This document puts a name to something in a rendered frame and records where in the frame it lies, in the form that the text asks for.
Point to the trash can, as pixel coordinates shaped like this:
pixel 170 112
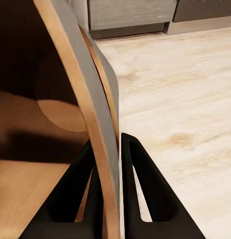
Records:
pixel 57 91

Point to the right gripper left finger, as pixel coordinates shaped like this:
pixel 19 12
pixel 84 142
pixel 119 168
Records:
pixel 56 217

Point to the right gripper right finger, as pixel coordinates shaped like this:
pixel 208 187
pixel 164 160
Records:
pixel 170 219

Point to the dishwasher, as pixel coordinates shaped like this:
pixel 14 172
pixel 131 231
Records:
pixel 112 18

